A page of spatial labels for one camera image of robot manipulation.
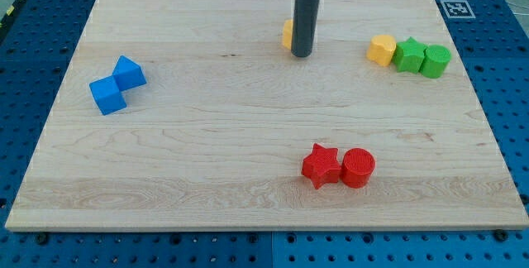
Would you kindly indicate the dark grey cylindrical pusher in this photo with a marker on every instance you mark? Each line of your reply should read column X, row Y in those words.
column 304, row 27

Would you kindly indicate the yellow hexagon block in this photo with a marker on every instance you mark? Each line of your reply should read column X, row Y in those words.
column 287, row 34

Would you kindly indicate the wooden board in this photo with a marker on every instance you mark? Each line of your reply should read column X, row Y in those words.
column 215, row 139

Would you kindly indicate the yellow heart block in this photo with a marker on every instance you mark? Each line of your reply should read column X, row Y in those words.
column 381, row 49

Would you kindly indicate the green star block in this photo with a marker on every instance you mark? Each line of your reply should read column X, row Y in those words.
column 409, row 55

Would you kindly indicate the green cylinder block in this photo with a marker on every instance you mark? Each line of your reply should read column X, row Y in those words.
column 437, row 57

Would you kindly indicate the white fiducial marker tag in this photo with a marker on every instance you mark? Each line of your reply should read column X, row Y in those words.
column 457, row 9

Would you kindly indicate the red star block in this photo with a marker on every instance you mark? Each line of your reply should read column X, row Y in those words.
column 321, row 166

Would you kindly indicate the red cylinder block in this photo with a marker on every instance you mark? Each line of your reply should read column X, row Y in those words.
column 357, row 166

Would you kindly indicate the blue triangle block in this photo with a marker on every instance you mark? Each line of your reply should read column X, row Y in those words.
column 128, row 74

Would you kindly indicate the blue cube block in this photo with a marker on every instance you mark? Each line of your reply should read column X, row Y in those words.
column 107, row 95

